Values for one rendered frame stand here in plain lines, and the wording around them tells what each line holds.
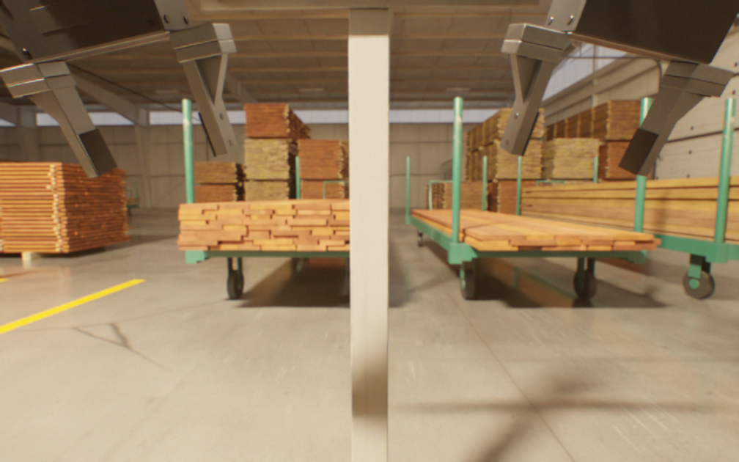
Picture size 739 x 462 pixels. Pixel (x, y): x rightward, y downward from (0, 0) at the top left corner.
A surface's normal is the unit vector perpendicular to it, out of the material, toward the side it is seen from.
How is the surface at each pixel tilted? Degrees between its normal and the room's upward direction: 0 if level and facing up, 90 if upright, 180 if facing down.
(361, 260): 90
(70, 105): 82
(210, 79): 113
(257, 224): 90
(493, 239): 90
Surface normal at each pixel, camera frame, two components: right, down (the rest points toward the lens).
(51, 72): 0.98, -0.12
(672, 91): -0.98, -0.11
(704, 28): 0.07, 0.48
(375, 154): -0.01, 0.10
